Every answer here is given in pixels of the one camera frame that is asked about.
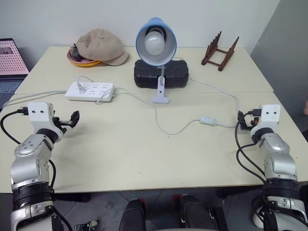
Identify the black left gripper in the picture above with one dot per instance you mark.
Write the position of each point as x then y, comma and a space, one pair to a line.
60, 125

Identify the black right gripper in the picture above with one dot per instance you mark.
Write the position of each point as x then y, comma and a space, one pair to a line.
252, 119

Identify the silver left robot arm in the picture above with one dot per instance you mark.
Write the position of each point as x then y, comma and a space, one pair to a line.
31, 156

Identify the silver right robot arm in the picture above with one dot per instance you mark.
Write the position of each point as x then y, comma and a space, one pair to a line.
279, 154

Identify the blue clamp desk lamp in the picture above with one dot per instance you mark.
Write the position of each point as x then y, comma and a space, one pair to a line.
154, 22

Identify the white power strip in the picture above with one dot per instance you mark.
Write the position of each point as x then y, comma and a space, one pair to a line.
96, 90

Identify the brown wooden rack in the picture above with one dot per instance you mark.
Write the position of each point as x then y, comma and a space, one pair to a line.
216, 57

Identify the beige cap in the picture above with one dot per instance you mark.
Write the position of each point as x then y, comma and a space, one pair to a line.
103, 48

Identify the black plastic case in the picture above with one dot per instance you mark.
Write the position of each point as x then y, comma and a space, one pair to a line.
178, 74

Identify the grey laptop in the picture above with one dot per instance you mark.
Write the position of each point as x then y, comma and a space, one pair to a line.
9, 57

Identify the dark rounded robot leg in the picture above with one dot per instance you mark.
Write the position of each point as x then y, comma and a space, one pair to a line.
132, 216
192, 214

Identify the white light bulb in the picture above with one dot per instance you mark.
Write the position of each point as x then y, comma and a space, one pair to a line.
154, 43

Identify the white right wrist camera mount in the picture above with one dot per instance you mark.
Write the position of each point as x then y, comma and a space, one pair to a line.
269, 115

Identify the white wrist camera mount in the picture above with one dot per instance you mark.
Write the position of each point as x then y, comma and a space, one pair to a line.
269, 115
39, 115

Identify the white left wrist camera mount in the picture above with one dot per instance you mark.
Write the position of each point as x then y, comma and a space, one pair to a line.
39, 115

